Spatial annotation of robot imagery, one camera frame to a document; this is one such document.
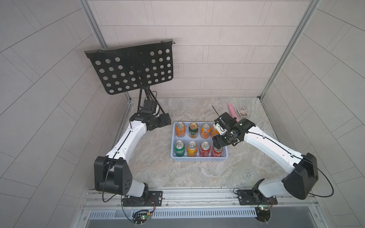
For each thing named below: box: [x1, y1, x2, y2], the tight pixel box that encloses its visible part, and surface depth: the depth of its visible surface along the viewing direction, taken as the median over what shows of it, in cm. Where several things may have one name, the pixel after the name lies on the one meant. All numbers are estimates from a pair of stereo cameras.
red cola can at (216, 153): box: [211, 146, 224, 158], surface depth 79 cm
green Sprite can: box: [173, 140, 186, 157], surface depth 81 cm
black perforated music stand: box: [84, 38, 176, 95], surface depth 75 cm
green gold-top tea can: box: [188, 122, 199, 139], surface depth 89 cm
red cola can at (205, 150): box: [199, 141, 212, 158], surface depth 81 cm
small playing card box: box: [236, 107, 249, 118], surface depth 107 cm
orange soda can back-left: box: [175, 121, 186, 139], surface depth 91 cm
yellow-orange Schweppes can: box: [186, 141, 199, 158], surface depth 81 cm
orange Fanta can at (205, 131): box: [200, 123, 211, 140], surface depth 89 cm
